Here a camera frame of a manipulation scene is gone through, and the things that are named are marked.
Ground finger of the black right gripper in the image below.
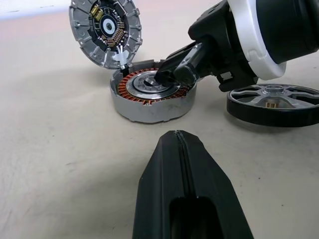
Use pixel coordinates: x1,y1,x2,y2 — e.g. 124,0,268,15
173,59,198,85
154,42,203,87

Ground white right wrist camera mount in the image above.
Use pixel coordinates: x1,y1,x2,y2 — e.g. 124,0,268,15
227,0,288,81

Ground black-rimmed spoked rotor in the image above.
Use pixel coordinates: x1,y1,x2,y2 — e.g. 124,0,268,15
226,84,319,128

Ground grey motor housing copper windings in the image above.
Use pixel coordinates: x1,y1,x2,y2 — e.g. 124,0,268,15
109,59,199,123

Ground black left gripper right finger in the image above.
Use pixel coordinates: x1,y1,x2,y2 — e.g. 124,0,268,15
177,130,247,239

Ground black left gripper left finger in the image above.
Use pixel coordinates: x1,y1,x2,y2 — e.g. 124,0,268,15
132,130,199,239

